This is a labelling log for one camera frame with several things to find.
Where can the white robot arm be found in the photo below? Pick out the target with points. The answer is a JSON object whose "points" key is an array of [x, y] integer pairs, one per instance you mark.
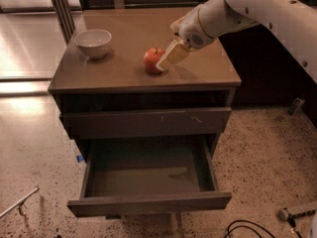
{"points": [[293, 23]]}

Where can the small grey floor box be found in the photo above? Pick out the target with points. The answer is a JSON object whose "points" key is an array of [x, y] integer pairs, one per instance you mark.
{"points": [[295, 106]]}

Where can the blue tape piece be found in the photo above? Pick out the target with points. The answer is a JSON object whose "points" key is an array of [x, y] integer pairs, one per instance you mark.
{"points": [[79, 158]]}

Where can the white ceramic bowl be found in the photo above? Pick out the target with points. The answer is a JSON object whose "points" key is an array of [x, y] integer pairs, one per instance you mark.
{"points": [[94, 43]]}

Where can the open middle drawer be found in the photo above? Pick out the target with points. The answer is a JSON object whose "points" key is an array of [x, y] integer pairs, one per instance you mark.
{"points": [[152, 175]]}

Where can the brown drawer cabinet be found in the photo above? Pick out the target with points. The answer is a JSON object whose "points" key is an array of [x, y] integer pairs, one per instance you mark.
{"points": [[119, 82]]}

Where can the metal rod on floor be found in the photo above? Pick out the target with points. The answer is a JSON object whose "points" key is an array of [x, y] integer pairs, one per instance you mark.
{"points": [[19, 204]]}

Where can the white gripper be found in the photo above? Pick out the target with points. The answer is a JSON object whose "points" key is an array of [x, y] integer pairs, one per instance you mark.
{"points": [[190, 28]]}

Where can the grey power strip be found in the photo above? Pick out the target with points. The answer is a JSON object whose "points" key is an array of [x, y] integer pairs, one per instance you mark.
{"points": [[297, 211]]}

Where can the red apple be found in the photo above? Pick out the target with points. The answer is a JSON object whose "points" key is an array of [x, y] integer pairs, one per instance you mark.
{"points": [[151, 58]]}

